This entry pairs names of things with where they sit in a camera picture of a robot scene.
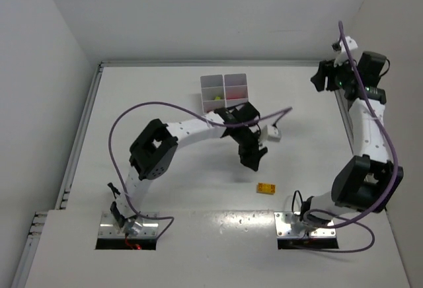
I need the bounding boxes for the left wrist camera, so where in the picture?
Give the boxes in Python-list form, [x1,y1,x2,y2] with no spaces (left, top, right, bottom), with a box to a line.
[260,125,282,142]

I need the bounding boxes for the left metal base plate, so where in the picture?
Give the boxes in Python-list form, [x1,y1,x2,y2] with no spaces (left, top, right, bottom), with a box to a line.
[98,212,159,239]

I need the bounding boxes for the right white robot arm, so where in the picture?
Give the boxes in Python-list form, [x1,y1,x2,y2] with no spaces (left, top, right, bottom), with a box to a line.
[300,52,404,226]

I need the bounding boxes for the left white compartment tray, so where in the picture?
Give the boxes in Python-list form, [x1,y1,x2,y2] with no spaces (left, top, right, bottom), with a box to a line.
[200,75,225,113]

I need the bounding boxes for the red wires under table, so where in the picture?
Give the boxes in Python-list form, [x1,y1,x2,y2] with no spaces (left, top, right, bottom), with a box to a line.
[124,234,143,251]

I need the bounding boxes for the yellow lego brick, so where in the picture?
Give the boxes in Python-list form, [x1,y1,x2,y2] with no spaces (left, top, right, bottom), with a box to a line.
[256,183,276,195]

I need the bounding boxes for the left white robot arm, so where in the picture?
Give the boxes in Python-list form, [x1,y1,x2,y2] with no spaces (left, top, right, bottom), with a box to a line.
[110,102,268,229]

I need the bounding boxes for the white compartment tray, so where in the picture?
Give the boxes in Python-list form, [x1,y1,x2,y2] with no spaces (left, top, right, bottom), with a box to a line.
[200,75,225,113]
[223,73,249,107]

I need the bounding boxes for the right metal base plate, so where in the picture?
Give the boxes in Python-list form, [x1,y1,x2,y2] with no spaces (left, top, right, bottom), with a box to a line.
[274,211,336,240]

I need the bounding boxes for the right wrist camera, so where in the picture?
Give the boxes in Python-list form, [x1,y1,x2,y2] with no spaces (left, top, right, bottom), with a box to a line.
[331,36,358,67]

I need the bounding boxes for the metal base plate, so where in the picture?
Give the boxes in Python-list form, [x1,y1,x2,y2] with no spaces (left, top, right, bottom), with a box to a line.
[274,211,336,240]
[98,212,159,239]

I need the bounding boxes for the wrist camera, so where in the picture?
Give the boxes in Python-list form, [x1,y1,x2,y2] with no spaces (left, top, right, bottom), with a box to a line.
[331,36,358,67]
[260,125,282,142]

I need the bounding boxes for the red lego brick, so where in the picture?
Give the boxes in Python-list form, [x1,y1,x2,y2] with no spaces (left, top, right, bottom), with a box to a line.
[227,93,248,100]

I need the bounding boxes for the right white compartment tray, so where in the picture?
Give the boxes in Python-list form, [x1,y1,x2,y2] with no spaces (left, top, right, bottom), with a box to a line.
[223,73,249,107]

